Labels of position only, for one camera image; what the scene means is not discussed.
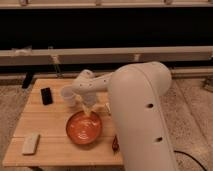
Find orange ceramic bowl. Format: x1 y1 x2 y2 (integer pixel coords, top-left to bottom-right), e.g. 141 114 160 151
66 111 102 145

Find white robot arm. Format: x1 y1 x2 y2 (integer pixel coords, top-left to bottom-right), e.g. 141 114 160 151
72 62 179 171

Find white printed small box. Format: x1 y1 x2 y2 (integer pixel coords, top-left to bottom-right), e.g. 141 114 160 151
105 103 111 115

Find translucent plastic cup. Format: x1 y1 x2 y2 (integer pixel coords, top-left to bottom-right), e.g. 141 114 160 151
60 86 77 107

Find black rectangular phone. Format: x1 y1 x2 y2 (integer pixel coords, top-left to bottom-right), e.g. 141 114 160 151
41 87 53 105

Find dark brown oblong object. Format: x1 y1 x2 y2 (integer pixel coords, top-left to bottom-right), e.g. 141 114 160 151
112 136 119 153

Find black cable on floor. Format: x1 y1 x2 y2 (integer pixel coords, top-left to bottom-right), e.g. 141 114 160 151
173 149 209 171

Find grey long metal rail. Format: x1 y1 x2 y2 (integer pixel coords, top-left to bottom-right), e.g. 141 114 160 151
0 46 213 66

